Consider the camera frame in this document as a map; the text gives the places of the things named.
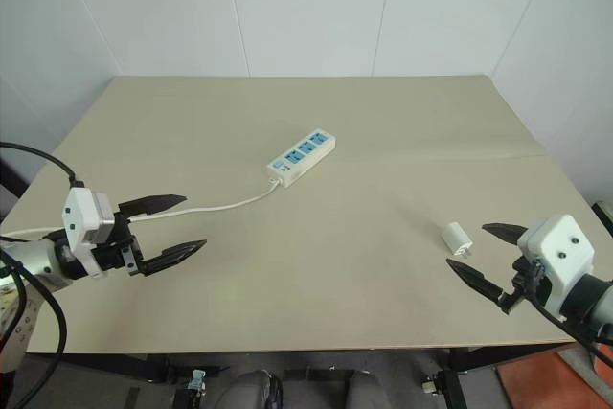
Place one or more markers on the black table frame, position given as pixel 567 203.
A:
pixel 306 356

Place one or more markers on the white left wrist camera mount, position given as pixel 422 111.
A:
pixel 79 217

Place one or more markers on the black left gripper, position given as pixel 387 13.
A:
pixel 113 250

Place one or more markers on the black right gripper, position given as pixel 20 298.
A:
pixel 522 284

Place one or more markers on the dark rounded shape under table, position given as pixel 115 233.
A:
pixel 251 390

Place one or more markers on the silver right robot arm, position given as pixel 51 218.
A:
pixel 589 299

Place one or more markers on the metal caster bracket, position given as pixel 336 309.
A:
pixel 196 380
pixel 429 386

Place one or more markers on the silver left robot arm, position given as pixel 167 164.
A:
pixel 36 259

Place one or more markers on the white plug adapter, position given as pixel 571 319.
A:
pixel 456 238

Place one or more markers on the white power strip blue sockets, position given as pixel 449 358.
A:
pixel 302 156

